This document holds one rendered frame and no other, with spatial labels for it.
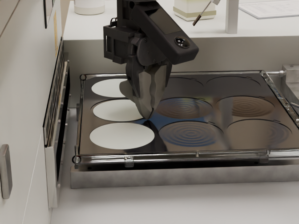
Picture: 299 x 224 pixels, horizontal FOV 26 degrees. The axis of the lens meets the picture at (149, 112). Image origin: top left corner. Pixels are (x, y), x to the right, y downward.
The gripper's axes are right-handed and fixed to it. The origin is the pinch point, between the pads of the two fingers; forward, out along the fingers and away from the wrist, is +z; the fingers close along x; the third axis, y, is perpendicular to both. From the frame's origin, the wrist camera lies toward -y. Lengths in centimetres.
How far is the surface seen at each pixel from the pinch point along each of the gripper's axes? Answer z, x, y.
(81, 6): -7.1, -21.3, 43.0
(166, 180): 8.6, 3.4, -6.9
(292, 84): 3.5, -36.1, -3.5
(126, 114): 1.4, 0.8, 4.9
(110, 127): 1.5, 6.3, 2.9
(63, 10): 26, -102, 155
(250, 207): 9.5, -0.7, -20.2
